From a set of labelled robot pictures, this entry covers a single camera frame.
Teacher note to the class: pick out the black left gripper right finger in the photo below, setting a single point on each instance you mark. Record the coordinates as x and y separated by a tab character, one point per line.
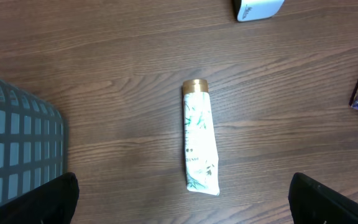
312	202

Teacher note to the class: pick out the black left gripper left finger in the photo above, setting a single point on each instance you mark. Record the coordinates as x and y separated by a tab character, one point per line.
53	202

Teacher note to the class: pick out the white tube with gold cap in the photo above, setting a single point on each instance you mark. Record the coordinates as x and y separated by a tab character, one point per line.
201	154

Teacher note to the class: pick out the grey plastic mesh basket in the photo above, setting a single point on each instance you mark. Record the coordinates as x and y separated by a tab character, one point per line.
33	142

